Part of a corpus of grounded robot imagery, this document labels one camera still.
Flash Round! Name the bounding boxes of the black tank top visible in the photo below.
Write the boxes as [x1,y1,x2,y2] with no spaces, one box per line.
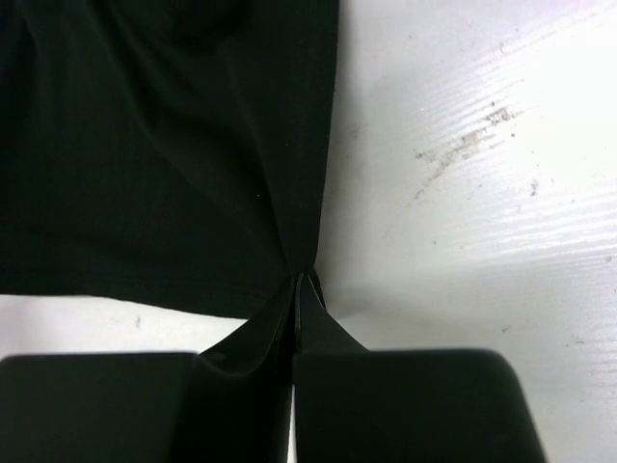
[1,1,339,318]

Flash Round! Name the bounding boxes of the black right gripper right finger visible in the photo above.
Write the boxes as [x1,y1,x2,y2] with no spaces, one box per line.
[293,274,368,462]

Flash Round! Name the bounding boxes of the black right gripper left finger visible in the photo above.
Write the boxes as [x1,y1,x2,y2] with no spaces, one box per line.
[192,278,295,462]

